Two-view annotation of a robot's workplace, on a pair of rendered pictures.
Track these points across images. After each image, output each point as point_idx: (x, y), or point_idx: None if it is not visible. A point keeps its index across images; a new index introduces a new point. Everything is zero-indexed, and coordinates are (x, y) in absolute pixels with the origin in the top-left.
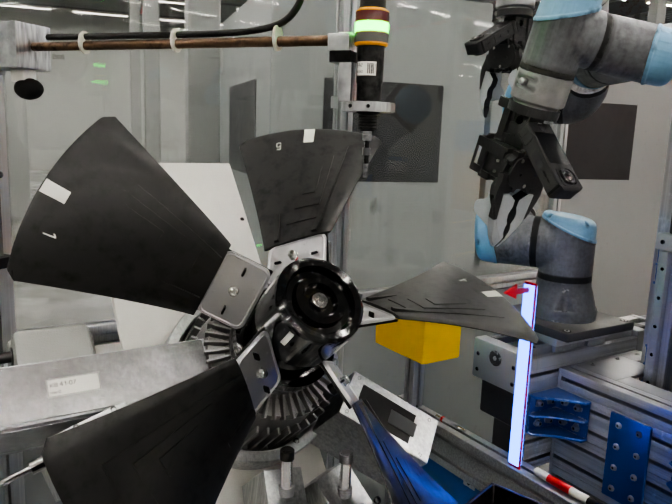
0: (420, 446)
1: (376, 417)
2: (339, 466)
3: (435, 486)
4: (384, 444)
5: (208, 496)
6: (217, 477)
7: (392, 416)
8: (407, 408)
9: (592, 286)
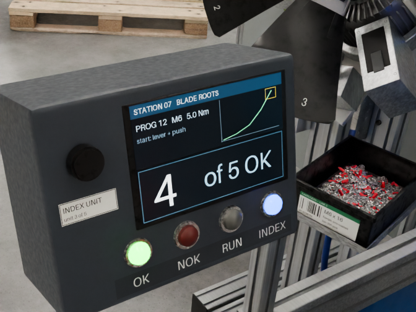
0: (371, 80)
1: (330, 25)
2: (346, 67)
3: (326, 85)
4: (296, 25)
5: (252, 7)
6: (260, 2)
7: (376, 53)
8: (390, 57)
9: None
